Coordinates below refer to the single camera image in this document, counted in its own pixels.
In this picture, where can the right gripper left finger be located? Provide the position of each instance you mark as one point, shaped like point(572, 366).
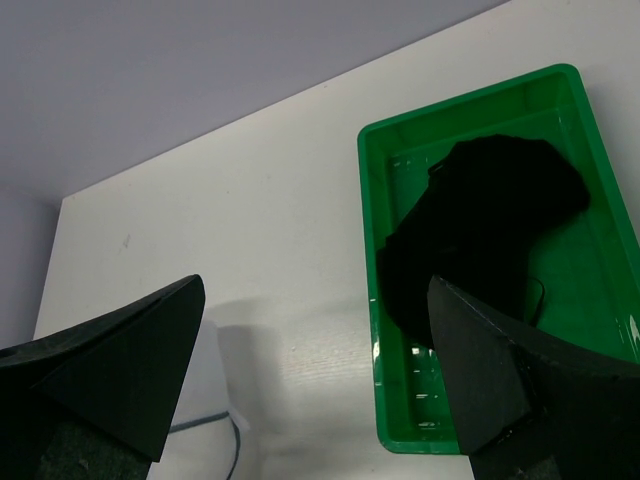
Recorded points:
point(96, 400)

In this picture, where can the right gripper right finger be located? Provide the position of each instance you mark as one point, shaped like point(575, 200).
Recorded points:
point(528, 405)

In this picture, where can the white mesh laundry bag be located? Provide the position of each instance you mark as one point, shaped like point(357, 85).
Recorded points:
point(210, 436)

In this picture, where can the green plastic tray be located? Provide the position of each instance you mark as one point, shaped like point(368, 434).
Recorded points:
point(583, 276)

